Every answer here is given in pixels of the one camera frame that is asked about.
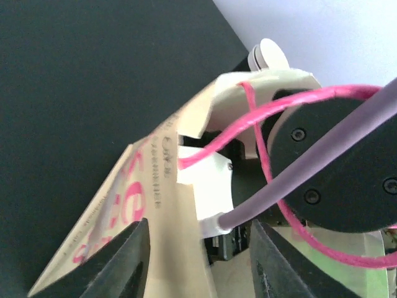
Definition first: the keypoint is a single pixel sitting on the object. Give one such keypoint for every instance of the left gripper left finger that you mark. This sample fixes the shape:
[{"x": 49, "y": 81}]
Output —
[{"x": 118, "y": 270}]

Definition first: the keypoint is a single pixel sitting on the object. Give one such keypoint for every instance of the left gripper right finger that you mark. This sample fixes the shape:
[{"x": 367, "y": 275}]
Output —
[{"x": 279, "y": 270}]

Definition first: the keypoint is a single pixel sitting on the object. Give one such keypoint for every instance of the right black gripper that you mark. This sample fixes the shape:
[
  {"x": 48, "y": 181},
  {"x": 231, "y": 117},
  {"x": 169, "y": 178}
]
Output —
[{"x": 247, "y": 178}]

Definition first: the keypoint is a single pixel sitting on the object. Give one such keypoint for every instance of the cake print paper bag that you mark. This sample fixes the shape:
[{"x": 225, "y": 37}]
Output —
[{"x": 143, "y": 184}]

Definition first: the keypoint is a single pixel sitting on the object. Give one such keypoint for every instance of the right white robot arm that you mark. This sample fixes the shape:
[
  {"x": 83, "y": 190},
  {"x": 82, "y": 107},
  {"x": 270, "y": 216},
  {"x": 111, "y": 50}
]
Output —
[{"x": 329, "y": 157}]

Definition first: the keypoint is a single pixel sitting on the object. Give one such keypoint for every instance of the right black paper cup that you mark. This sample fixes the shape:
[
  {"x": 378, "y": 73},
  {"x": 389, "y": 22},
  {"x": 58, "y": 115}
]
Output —
[{"x": 265, "y": 55}]

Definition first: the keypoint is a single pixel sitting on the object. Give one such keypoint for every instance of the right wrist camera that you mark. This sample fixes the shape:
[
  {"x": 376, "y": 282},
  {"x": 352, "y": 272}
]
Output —
[{"x": 211, "y": 182}]

